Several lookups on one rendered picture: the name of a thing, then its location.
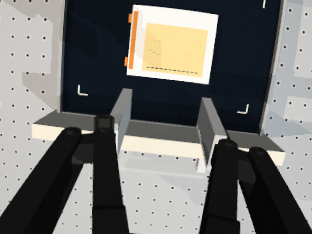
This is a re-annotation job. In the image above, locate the grey perforated plate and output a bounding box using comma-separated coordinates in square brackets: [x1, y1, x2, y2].
[0, 0, 312, 234]

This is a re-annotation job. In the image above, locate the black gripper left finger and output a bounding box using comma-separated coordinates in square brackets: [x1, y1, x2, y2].
[0, 88, 132, 234]

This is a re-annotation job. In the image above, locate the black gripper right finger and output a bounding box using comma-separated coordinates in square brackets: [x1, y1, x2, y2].
[197, 97, 312, 234]

